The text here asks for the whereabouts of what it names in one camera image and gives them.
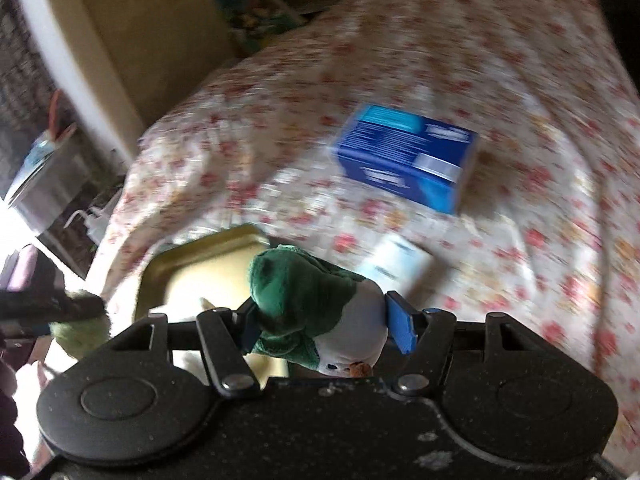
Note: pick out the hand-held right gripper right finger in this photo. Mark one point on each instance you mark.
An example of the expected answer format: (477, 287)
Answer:
(400, 325)

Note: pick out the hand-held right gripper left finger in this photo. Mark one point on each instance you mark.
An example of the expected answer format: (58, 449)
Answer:
(247, 332)

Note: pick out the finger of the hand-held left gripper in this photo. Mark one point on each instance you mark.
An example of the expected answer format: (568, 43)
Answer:
(50, 307)

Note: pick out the green knitted ball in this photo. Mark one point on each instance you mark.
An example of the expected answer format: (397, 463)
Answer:
(80, 335)

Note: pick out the green and white plush doll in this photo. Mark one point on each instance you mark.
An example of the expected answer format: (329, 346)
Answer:
(295, 290)

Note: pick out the small white tissue pack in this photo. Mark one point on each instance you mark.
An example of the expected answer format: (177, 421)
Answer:
(395, 260)

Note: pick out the gold metal tin tray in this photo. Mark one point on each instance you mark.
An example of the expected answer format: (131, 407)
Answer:
(200, 260)

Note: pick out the purple stool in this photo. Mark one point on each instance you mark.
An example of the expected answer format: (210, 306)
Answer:
(25, 267)

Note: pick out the white squeeze wash bottle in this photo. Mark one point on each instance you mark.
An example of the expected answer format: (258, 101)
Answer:
(97, 225)

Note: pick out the black chair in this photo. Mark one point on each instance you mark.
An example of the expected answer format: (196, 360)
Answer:
(10, 410)

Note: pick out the round glass side table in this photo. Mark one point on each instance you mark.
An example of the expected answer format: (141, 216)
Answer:
(50, 185)

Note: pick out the light blue crumpled item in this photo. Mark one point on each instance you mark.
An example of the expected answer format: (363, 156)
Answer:
(42, 152)

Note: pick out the blue tissue pack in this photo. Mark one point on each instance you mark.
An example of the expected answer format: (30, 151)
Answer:
(400, 155)

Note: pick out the orange tool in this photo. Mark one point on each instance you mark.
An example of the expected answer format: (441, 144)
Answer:
(56, 110)

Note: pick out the floral bed cover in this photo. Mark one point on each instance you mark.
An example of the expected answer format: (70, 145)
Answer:
(400, 35)

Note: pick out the beige bed headboard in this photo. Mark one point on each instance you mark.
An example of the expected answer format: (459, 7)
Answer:
(150, 25)

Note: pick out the cartoon poster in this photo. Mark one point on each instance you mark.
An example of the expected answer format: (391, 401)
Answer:
(255, 15)

